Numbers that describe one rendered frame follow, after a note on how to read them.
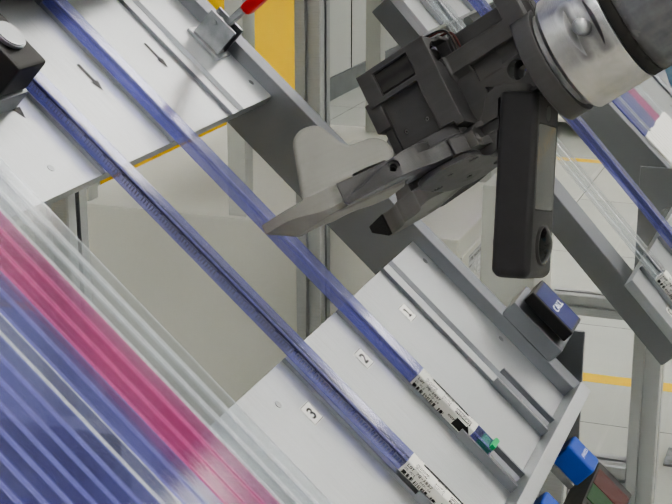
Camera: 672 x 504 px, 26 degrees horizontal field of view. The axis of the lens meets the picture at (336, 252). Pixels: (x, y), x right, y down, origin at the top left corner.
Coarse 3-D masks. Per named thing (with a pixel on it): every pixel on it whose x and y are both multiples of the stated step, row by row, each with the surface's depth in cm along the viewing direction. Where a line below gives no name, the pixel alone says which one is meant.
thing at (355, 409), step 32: (64, 96) 103; (96, 160) 102; (128, 192) 102; (160, 224) 102; (192, 256) 101; (224, 288) 101; (256, 320) 101; (288, 352) 101; (320, 384) 101; (352, 416) 101; (384, 448) 100
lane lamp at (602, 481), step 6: (600, 474) 124; (594, 480) 123; (600, 480) 124; (606, 480) 124; (600, 486) 123; (606, 486) 124; (612, 486) 124; (606, 492) 123; (612, 492) 124; (618, 492) 124; (612, 498) 123; (618, 498) 124; (624, 498) 124
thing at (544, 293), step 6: (540, 288) 128; (546, 288) 129; (540, 294) 128; (546, 294) 128; (552, 294) 129; (546, 300) 128; (552, 300) 128; (558, 300) 129; (552, 306) 127; (558, 306) 128; (564, 306) 129; (558, 312) 127; (564, 312) 128; (570, 312) 129; (564, 318) 128; (570, 318) 128; (576, 318) 129; (570, 324) 127
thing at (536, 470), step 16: (576, 400) 123; (560, 416) 120; (576, 416) 121; (560, 432) 117; (544, 448) 114; (560, 448) 115; (528, 464) 114; (544, 464) 112; (528, 480) 108; (544, 480) 110; (512, 496) 108; (528, 496) 106
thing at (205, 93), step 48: (0, 0) 109; (96, 0) 119; (144, 0) 125; (48, 48) 109; (144, 48) 119; (192, 48) 125; (96, 96) 108; (192, 96) 119; (240, 96) 125; (0, 144) 96; (48, 144) 100; (144, 144) 108; (48, 192) 96
